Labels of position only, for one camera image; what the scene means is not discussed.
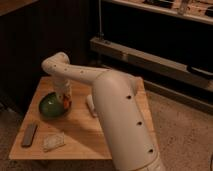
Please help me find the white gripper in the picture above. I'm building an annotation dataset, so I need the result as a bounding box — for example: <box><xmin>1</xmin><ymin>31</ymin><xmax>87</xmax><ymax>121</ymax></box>
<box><xmin>53</xmin><ymin>78</ymin><xmax>97</xmax><ymax>118</ymax></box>

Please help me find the red pepper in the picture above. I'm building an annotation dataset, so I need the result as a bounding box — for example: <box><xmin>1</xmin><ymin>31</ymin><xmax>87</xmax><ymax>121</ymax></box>
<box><xmin>63</xmin><ymin>97</ymin><xmax>71</xmax><ymax>109</ymax></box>

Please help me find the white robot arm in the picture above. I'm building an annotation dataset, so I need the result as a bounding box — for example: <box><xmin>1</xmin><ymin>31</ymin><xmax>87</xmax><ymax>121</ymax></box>
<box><xmin>42</xmin><ymin>52</ymin><xmax>166</xmax><ymax>171</ymax></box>

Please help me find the green ceramic bowl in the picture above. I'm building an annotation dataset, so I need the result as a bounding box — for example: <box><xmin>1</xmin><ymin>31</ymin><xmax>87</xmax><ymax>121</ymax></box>
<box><xmin>39</xmin><ymin>92</ymin><xmax>71</xmax><ymax>119</ymax></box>

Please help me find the wooden table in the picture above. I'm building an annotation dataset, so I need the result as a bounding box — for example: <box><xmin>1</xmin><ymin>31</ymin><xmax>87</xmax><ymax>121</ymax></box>
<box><xmin>9</xmin><ymin>77</ymin><xmax>158</xmax><ymax>160</ymax></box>

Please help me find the vertical metal pole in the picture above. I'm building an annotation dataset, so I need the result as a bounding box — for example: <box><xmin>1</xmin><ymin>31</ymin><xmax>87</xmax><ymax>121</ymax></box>
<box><xmin>98</xmin><ymin>0</ymin><xmax>104</xmax><ymax>40</ymax></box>

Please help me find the dark grey rectangular block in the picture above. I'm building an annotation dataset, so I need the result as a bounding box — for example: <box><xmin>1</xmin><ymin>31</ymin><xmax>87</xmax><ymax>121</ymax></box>
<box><xmin>21</xmin><ymin>123</ymin><xmax>37</xmax><ymax>148</ymax></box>

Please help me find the metal shelf rail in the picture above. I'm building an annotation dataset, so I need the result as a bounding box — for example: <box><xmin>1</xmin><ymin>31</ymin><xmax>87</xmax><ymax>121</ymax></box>
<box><xmin>90</xmin><ymin>37</ymin><xmax>213</xmax><ymax>92</ymax></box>

